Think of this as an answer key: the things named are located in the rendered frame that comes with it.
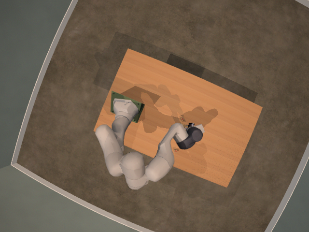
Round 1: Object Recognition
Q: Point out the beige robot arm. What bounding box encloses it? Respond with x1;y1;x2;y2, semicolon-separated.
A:
95;99;205;190

